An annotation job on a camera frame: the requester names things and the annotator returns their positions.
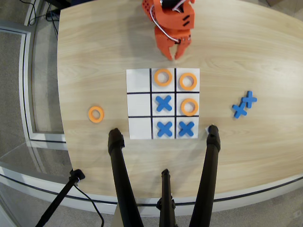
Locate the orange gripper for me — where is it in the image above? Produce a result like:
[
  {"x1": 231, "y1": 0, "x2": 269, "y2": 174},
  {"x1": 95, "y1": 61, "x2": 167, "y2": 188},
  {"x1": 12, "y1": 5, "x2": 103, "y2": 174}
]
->
[{"x1": 154, "y1": 26, "x2": 192, "y2": 61}]

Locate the orange foam ring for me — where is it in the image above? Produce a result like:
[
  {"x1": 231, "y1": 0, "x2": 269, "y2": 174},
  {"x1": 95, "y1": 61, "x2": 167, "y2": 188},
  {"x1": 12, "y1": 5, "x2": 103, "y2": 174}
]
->
[
  {"x1": 88, "y1": 105, "x2": 105, "y2": 123},
  {"x1": 153, "y1": 68, "x2": 173, "y2": 87},
  {"x1": 180, "y1": 98, "x2": 199, "y2": 117},
  {"x1": 179, "y1": 72, "x2": 198, "y2": 91}
]

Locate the white tic-tac-toe board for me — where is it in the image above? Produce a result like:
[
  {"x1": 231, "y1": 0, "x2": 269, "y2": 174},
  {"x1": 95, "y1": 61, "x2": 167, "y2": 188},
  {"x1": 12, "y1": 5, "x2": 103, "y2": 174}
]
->
[{"x1": 126, "y1": 68, "x2": 201, "y2": 140}]

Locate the blue foam cross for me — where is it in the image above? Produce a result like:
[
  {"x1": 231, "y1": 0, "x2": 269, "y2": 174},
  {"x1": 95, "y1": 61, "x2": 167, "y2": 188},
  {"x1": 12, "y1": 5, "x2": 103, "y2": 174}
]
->
[
  {"x1": 231, "y1": 102, "x2": 248, "y2": 119},
  {"x1": 157, "y1": 121, "x2": 173, "y2": 138},
  {"x1": 178, "y1": 121, "x2": 196, "y2": 138},
  {"x1": 241, "y1": 91, "x2": 258, "y2": 109},
  {"x1": 156, "y1": 95, "x2": 172, "y2": 113}
]

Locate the black tripod leg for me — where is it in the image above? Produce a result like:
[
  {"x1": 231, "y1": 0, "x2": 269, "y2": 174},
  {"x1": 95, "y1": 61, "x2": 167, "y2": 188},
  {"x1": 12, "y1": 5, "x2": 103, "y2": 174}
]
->
[
  {"x1": 107, "y1": 128, "x2": 144, "y2": 227},
  {"x1": 156, "y1": 168, "x2": 177, "y2": 227},
  {"x1": 188, "y1": 124, "x2": 221, "y2": 227}
]

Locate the thin black stand pole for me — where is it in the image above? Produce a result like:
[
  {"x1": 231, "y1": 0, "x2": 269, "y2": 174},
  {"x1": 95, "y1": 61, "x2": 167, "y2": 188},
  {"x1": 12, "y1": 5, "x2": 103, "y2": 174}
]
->
[{"x1": 35, "y1": 168, "x2": 86, "y2": 227}]

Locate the white robot wire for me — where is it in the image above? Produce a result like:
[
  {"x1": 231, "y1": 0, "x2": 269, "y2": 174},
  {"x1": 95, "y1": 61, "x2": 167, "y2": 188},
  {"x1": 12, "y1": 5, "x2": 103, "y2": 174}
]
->
[{"x1": 150, "y1": 4, "x2": 181, "y2": 44}]

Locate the black floor cable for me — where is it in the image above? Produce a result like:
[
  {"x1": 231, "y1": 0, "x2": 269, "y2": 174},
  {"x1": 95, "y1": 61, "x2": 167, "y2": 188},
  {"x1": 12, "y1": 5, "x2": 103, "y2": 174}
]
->
[
  {"x1": 45, "y1": 3, "x2": 60, "y2": 37},
  {"x1": 27, "y1": 0, "x2": 40, "y2": 26}
]

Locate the gray glass partition frame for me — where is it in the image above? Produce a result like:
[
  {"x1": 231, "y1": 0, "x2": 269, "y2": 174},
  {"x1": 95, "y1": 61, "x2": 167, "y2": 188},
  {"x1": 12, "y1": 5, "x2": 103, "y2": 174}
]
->
[{"x1": 0, "y1": 20, "x2": 67, "y2": 145}]

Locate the black stand cable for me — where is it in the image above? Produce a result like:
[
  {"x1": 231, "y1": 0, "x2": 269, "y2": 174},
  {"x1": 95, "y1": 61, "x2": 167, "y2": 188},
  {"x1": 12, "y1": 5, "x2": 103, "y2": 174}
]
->
[{"x1": 73, "y1": 184, "x2": 105, "y2": 227}]

